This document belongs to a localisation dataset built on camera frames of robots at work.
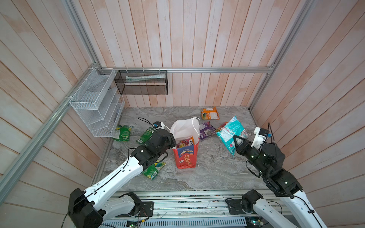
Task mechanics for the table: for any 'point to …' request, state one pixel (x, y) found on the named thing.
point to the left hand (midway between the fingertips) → (174, 139)
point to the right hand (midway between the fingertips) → (234, 137)
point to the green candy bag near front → (152, 171)
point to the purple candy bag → (206, 130)
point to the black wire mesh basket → (142, 82)
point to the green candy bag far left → (124, 132)
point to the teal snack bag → (225, 134)
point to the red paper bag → (186, 133)
